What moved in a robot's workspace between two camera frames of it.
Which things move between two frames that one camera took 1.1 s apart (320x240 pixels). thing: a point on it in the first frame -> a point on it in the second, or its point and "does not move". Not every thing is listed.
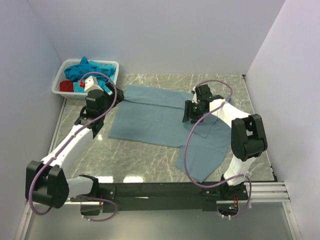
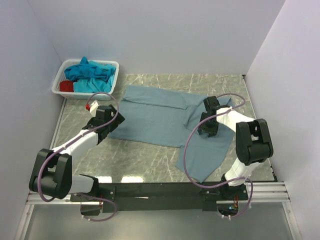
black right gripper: (188, 106) -> (212, 131)
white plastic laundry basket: (60, 76) does not move
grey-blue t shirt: (156, 116) does not move
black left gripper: (111, 88) -> (120, 120)
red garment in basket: (66, 86) does not move
